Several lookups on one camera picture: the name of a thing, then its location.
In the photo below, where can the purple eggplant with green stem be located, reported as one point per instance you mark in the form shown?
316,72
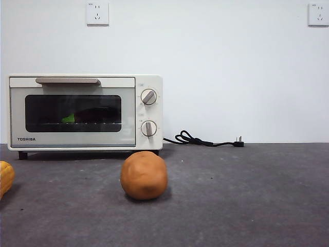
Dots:
68,119

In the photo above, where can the round oven knob upright pointer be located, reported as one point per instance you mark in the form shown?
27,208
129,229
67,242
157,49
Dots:
148,128

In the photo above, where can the cream toaster oven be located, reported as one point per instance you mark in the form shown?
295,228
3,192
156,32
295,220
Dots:
138,113

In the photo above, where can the round oven knob tilted pointer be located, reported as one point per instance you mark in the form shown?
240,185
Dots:
148,97

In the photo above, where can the brown potato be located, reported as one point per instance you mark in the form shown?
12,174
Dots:
144,176

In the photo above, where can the yellow corn cob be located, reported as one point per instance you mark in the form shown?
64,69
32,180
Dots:
5,178

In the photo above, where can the white wall socket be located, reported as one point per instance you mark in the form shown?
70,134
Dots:
97,14
318,14

